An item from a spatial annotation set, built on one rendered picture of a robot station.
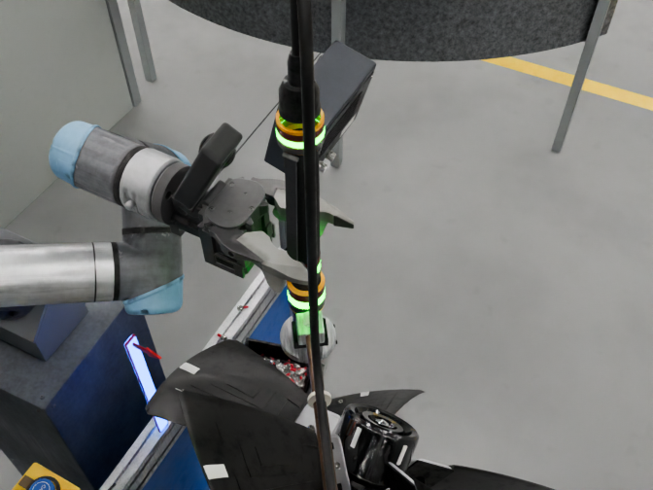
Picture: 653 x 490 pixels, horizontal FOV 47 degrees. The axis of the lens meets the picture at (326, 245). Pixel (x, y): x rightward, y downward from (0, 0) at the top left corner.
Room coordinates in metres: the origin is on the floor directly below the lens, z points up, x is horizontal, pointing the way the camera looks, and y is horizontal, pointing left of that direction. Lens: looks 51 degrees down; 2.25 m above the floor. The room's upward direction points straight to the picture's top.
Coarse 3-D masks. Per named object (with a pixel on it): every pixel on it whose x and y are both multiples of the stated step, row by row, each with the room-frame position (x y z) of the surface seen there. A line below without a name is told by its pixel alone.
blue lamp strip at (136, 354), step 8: (128, 344) 0.66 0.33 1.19; (136, 352) 0.66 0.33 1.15; (136, 360) 0.66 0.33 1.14; (144, 360) 0.67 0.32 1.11; (136, 368) 0.66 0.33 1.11; (144, 368) 0.67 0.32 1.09; (144, 376) 0.66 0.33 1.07; (144, 384) 0.66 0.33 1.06; (152, 384) 0.67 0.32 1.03; (152, 392) 0.66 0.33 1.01; (160, 424) 0.66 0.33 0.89
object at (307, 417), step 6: (306, 408) 0.54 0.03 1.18; (312, 408) 0.54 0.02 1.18; (300, 414) 0.53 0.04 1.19; (306, 414) 0.53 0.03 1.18; (312, 414) 0.53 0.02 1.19; (330, 414) 0.53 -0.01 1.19; (336, 414) 0.53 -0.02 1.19; (300, 420) 0.52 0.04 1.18; (306, 420) 0.52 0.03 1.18; (312, 420) 0.52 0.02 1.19; (330, 420) 0.52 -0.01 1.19; (336, 420) 0.52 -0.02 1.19; (306, 426) 0.51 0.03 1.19; (330, 426) 0.51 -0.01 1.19; (336, 426) 0.51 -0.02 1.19; (330, 432) 0.50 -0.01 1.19
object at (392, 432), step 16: (352, 416) 0.49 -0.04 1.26; (368, 416) 0.51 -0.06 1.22; (384, 416) 0.52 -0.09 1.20; (336, 432) 0.49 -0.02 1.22; (352, 432) 0.47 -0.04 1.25; (368, 432) 0.47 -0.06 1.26; (384, 432) 0.47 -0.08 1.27; (400, 432) 0.48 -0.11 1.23; (416, 432) 0.49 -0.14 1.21; (352, 448) 0.45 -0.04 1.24; (368, 448) 0.45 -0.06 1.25; (384, 448) 0.45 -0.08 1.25; (400, 448) 0.45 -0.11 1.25; (352, 464) 0.43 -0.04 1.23; (368, 464) 0.43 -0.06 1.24; (384, 464) 0.43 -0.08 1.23; (400, 464) 0.44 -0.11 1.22; (352, 480) 0.42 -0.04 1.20; (368, 480) 0.41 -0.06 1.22; (384, 480) 0.41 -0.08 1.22
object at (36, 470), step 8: (32, 464) 0.50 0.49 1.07; (32, 472) 0.48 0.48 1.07; (40, 472) 0.48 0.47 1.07; (48, 472) 0.48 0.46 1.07; (56, 480) 0.47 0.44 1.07; (64, 480) 0.47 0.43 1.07; (16, 488) 0.46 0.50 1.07; (56, 488) 0.46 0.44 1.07; (64, 488) 0.46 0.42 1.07; (72, 488) 0.46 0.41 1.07
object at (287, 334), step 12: (288, 324) 0.52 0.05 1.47; (300, 324) 0.46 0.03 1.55; (324, 324) 0.47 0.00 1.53; (288, 336) 0.50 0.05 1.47; (300, 336) 0.45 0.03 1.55; (324, 336) 0.45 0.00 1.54; (288, 348) 0.48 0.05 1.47; (300, 348) 0.46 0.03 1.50; (324, 348) 0.48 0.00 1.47; (300, 360) 0.46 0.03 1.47
